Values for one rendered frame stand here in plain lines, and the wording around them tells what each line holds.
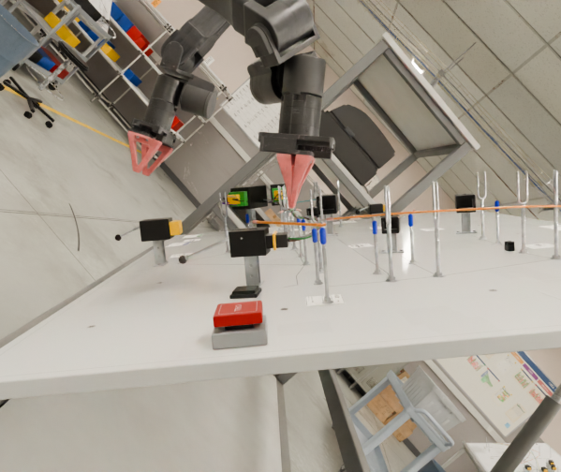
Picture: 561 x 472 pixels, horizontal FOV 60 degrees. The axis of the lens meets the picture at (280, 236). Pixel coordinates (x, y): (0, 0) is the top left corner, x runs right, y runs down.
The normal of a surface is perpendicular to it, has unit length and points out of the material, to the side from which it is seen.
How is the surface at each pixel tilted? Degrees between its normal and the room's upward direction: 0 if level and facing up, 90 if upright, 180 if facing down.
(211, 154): 90
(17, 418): 0
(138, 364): 53
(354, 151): 90
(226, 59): 90
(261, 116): 90
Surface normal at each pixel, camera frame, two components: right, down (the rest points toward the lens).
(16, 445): 0.74, -0.67
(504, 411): -0.07, 0.00
